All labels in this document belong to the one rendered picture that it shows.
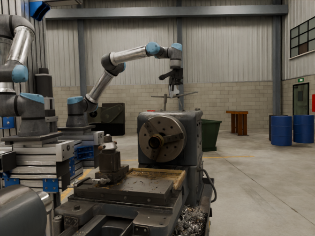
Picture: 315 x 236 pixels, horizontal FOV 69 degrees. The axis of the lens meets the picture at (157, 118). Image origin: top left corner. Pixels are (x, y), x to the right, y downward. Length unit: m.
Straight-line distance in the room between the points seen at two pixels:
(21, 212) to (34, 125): 0.90
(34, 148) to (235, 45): 11.95
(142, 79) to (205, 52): 3.46
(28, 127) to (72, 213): 0.59
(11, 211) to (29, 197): 0.05
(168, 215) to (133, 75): 11.01
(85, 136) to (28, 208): 1.28
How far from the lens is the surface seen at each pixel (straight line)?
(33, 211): 0.53
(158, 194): 0.92
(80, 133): 1.79
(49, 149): 1.33
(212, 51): 12.30
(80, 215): 0.97
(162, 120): 1.51
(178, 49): 1.57
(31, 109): 1.38
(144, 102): 11.58
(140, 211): 0.94
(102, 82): 1.83
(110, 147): 1.00
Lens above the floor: 1.30
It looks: 3 degrees down
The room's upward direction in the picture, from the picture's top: 2 degrees counter-clockwise
